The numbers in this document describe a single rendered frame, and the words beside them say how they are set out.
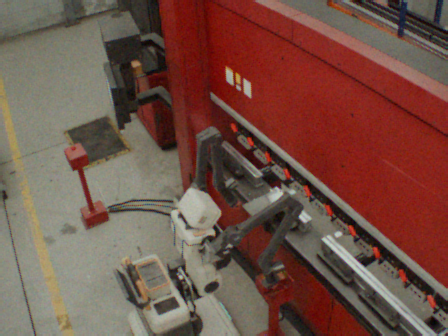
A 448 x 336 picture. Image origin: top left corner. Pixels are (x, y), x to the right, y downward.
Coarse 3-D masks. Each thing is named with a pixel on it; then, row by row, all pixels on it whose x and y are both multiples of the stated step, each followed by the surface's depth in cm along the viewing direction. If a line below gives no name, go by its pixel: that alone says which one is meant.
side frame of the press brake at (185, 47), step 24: (168, 0) 326; (192, 0) 327; (168, 24) 341; (192, 24) 337; (168, 48) 357; (192, 48) 347; (168, 72) 374; (192, 72) 357; (192, 96) 368; (192, 120) 380; (216, 120) 392; (192, 144) 391; (240, 144) 418; (192, 168) 405
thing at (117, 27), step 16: (112, 16) 366; (128, 16) 363; (112, 32) 341; (128, 32) 339; (112, 48) 335; (128, 48) 339; (112, 64) 342; (128, 64) 389; (128, 80) 396; (128, 96) 405
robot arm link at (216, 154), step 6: (216, 138) 293; (210, 144) 301; (216, 144) 295; (222, 144) 297; (216, 150) 301; (216, 156) 304; (216, 162) 307; (222, 162) 309; (216, 168) 309; (222, 168) 311; (216, 174) 312; (222, 174) 314; (216, 180) 314; (222, 180) 315; (216, 186) 317
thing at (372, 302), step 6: (360, 294) 285; (366, 300) 281; (372, 300) 280; (372, 306) 277; (378, 306) 277; (378, 312) 274; (384, 312) 273; (384, 318) 270; (390, 324) 267; (396, 324) 266
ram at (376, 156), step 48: (240, 48) 312; (288, 48) 267; (240, 96) 336; (288, 96) 286; (336, 96) 247; (288, 144) 306; (336, 144) 262; (384, 144) 228; (432, 144) 200; (336, 192) 278; (384, 192) 240; (432, 192) 210; (432, 240) 220
